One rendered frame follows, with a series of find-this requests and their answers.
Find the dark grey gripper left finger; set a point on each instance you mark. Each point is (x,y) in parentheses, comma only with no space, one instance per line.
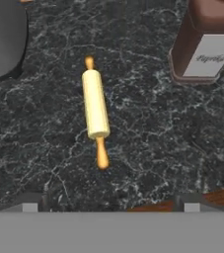
(31,201)

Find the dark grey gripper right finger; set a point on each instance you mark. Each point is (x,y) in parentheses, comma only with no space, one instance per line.
(191,201)

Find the pale wooden rolling pin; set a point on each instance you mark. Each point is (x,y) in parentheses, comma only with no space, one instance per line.
(95,104)

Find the brown wooden cupboard front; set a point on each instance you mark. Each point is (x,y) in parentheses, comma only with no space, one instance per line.
(219,199)

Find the brown spice jar white label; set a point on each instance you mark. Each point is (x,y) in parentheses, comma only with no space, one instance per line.
(203,46)

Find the dark grey round pan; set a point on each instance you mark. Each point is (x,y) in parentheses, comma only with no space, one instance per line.
(1,39)

